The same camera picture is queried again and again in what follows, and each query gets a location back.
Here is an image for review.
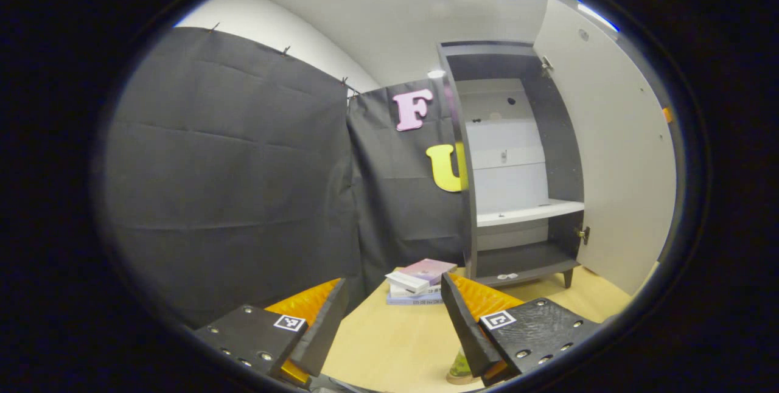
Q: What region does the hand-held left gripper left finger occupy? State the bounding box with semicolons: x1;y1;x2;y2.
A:
194;277;349;390

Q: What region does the grey cabinet door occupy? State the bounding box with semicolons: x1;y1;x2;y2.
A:
533;0;678;296

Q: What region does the pale blue book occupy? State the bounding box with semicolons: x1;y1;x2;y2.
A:
386;293;445;307

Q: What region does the white book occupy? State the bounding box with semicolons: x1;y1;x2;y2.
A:
389;283;444;299

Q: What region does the pink book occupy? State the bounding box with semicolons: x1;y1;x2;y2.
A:
385;258;458;294

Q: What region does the clear green bottle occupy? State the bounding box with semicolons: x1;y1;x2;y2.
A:
449;347;477;378

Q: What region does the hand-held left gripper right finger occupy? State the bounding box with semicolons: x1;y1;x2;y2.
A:
441;272;601;388

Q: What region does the dark grey cabinet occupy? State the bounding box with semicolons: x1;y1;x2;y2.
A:
436;40;590;290

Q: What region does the white cabinet shelf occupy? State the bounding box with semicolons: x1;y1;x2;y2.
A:
476;199;585;228

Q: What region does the black backdrop cloth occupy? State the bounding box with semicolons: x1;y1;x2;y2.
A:
97;27;472;330

